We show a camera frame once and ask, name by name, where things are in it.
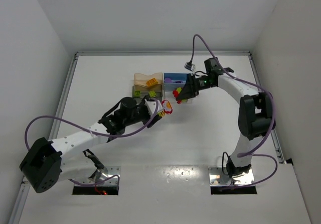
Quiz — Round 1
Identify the red lego piece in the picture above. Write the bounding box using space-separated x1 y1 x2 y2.
173 87 182 98

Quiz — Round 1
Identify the multicolour lego stack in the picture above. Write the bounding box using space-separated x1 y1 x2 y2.
157 99 173 118

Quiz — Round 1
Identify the yellow lego piece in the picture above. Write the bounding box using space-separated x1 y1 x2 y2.
146 78 158 88

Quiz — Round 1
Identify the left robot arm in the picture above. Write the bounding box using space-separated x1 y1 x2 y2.
20 96 166 193

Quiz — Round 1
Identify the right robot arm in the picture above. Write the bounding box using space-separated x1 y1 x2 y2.
173 57 275 178

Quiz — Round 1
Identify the blue container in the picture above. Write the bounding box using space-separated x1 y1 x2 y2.
163 72 188 91

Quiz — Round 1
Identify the green lego in grey container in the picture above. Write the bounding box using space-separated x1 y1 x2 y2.
133 90 141 97

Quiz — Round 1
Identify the clear container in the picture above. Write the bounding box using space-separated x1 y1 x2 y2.
164 91 193 104

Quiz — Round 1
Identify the purple round lego piece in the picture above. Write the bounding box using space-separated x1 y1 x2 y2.
164 78 172 83

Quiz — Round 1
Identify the grey translucent container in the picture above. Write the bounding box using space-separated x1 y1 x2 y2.
132 84 163 102

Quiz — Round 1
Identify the orange translucent container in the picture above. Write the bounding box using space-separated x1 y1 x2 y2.
133 72 164 91

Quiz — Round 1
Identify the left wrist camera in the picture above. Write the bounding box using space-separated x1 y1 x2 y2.
144 99 164 116

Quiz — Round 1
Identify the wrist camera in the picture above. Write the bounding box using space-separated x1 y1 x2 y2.
144 99 164 116
184 62 195 72

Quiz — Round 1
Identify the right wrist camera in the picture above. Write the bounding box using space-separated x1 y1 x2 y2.
184 62 195 72

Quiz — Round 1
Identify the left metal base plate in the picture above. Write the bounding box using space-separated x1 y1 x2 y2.
73 166 121 187

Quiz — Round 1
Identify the metal base plate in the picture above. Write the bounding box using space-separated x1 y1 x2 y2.
208 165 256 186
73 166 121 187

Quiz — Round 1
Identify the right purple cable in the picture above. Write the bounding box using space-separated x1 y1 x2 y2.
189 34 278 189

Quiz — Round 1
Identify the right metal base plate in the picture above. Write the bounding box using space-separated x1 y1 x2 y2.
208 165 256 186

